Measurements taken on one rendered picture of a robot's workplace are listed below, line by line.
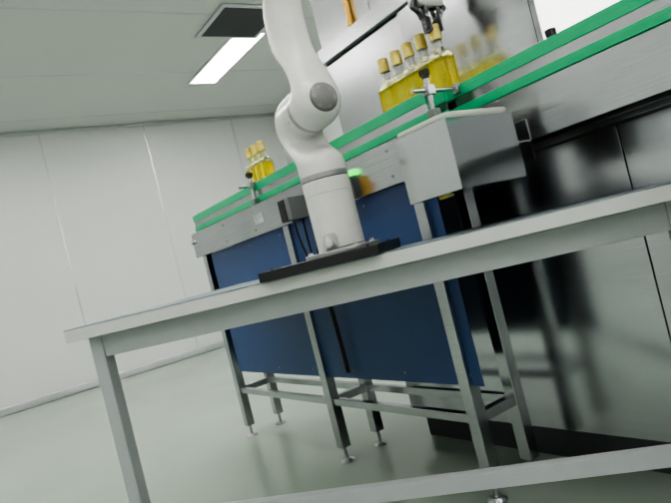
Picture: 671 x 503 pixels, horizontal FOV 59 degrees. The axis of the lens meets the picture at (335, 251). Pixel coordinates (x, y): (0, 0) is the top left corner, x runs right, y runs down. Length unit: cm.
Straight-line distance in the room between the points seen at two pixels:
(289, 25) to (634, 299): 110
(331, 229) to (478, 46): 74
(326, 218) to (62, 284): 587
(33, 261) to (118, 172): 140
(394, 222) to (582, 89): 65
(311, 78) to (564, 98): 58
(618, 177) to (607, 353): 48
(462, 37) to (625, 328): 94
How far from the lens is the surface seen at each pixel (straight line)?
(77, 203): 731
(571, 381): 188
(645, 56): 138
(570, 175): 172
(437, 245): 134
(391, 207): 177
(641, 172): 162
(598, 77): 142
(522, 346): 194
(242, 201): 257
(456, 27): 191
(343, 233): 143
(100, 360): 178
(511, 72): 157
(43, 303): 710
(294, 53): 150
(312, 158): 145
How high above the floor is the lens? 77
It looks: level
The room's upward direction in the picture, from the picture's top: 14 degrees counter-clockwise
